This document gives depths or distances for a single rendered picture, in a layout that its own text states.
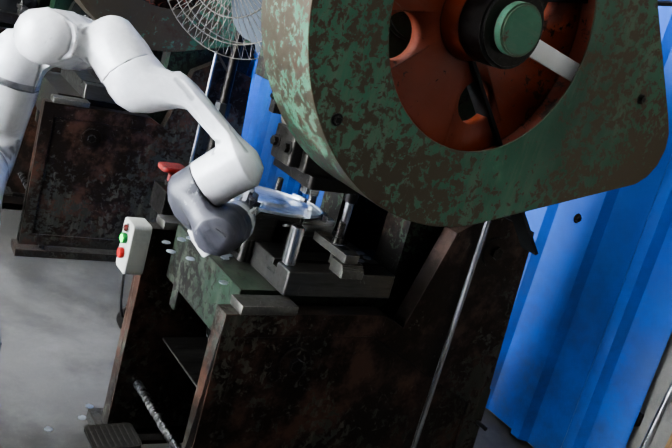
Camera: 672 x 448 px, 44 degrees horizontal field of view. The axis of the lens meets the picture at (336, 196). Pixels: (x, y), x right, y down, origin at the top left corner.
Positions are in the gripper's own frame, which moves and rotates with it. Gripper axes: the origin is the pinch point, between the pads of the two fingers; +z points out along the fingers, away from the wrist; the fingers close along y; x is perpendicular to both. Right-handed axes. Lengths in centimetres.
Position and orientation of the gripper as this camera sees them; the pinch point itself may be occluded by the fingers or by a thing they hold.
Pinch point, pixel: (252, 207)
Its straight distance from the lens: 184.5
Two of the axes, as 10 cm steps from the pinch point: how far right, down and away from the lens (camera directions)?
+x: -9.6, -2.7, 0.5
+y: 2.6, -9.5, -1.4
